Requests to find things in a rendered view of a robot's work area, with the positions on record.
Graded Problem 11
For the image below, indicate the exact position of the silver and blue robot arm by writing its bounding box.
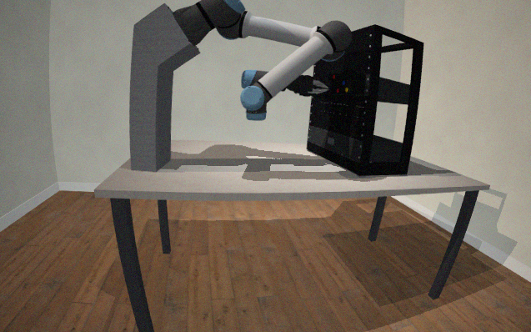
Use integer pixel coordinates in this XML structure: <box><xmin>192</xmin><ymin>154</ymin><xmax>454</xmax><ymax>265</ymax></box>
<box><xmin>173</xmin><ymin>0</ymin><xmax>352</xmax><ymax>121</ymax></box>

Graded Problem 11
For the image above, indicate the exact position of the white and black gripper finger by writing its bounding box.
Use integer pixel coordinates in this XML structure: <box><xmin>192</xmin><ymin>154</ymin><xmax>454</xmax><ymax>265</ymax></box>
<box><xmin>299</xmin><ymin>88</ymin><xmax>328</xmax><ymax>97</ymax></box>
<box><xmin>313</xmin><ymin>79</ymin><xmax>328</xmax><ymax>89</ymax></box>

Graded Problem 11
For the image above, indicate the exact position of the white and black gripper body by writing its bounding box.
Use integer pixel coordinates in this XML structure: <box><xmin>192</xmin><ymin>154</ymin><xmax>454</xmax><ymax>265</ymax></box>
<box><xmin>282</xmin><ymin>75</ymin><xmax>313</xmax><ymax>93</ymax></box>

